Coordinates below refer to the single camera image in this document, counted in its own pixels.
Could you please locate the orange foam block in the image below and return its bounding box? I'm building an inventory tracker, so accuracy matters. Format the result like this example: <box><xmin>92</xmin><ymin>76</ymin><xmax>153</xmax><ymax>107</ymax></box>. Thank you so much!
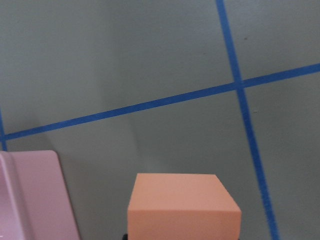
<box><xmin>127</xmin><ymin>173</ymin><xmax>242</xmax><ymax>240</ymax></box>

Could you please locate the pink plastic bin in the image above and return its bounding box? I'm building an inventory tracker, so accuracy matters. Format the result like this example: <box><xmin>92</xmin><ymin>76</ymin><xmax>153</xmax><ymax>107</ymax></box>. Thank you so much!
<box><xmin>0</xmin><ymin>150</ymin><xmax>80</xmax><ymax>240</ymax></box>

